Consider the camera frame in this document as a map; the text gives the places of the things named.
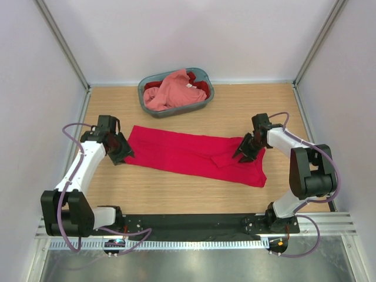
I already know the left aluminium frame post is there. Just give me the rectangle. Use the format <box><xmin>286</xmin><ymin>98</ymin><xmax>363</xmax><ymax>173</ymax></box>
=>
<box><xmin>35</xmin><ymin>0</ymin><xmax>91</xmax><ymax>92</ymax></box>

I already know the aluminium frame post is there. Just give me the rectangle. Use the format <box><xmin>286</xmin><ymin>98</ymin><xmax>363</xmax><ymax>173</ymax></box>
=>
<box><xmin>292</xmin><ymin>0</ymin><xmax>350</xmax><ymax>88</ymax></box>
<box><xmin>35</xmin><ymin>0</ymin><xmax>91</xmax><ymax>92</ymax></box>

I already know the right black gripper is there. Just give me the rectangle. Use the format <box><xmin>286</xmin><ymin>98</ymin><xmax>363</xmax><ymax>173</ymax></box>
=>
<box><xmin>233</xmin><ymin>133</ymin><xmax>267</xmax><ymax>163</ymax></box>

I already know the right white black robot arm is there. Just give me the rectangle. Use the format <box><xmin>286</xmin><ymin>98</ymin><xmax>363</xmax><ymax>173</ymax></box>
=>
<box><xmin>234</xmin><ymin>113</ymin><xmax>341</xmax><ymax>233</ymax></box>

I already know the perforated metal cable tray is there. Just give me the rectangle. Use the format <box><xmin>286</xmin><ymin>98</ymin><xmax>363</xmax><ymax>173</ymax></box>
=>
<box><xmin>48</xmin><ymin>238</ymin><xmax>270</xmax><ymax>250</ymax></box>

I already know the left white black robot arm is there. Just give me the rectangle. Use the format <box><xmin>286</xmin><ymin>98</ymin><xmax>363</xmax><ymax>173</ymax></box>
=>
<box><xmin>41</xmin><ymin>115</ymin><xmax>135</xmax><ymax>237</ymax></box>

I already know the teal plastic laundry basin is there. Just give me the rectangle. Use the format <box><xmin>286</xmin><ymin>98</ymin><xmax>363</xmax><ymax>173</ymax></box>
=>
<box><xmin>137</xmin><ymin>68</ymin><xmax>214</xmax><ymax>118</ymax></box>

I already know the salmon pink t shirt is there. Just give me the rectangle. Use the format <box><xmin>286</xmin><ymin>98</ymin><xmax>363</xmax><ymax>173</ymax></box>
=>
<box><xmin>143</xmin><ymin>69</ymin><xmax>206</xmax><ymax>112</ymax></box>

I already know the magenta red t shirt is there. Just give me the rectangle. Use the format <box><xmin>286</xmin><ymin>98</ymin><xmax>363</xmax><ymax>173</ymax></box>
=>
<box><xmin>125</xmin><ymin>126</ymin><xmax>267</xmax><ymax>187</ymax></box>

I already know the right aluminium frame post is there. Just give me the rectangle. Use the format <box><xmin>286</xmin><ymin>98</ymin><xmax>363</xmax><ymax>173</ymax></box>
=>
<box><xmin>292</xmin><ymin>0</ymin><xmax>350</xmax><ymax>88</ymax></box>

